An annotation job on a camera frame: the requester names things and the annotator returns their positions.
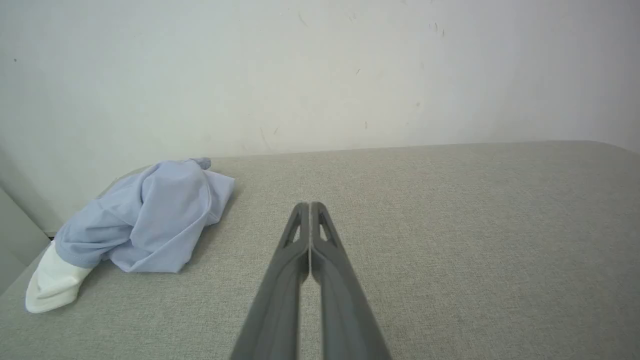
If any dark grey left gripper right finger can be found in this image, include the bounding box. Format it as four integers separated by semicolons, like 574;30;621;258
310;201;392;360

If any grey fabric sofa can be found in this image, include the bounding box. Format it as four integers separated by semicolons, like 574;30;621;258
0;140;640;360

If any light blue shirt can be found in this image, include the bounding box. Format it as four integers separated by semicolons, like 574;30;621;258
25;157;236;314

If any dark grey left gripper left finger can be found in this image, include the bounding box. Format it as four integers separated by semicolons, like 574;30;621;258
230;201;310;360

